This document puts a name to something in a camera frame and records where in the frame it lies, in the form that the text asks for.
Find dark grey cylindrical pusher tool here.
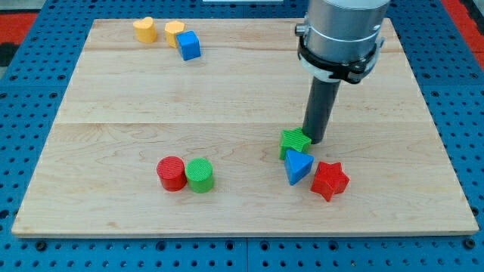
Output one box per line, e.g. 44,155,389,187
302,77,340,144

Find yellow hexagon block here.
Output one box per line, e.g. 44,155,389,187
164,20,186,48

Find red cylinder block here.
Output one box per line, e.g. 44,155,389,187
157,156,187,192

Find blue triangle block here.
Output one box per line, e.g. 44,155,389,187
284,150,314,186

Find yellow heart block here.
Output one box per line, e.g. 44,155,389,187
132,17,157,44

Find light wooden board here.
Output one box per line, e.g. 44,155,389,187
11,19,479,239

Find green cylinder block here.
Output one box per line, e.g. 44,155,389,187
185,158,214,193

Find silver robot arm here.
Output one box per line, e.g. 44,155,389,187
294,0,389,84

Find red star block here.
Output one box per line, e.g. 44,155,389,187
310,162,350,202

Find green star block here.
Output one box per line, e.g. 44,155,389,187
279,127,312,160

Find blue cube block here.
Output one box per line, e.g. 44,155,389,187
176,30,201,60

